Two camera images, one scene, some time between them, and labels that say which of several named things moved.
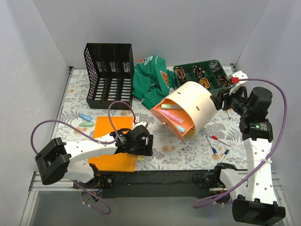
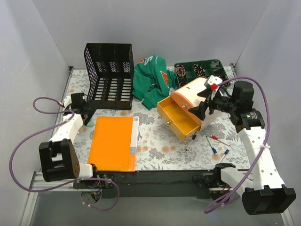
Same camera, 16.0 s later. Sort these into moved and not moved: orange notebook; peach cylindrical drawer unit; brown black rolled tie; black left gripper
Moved: black left gripper
Not moved: orange notebook; peach cylindrical drawer unit; brown black rolled tie
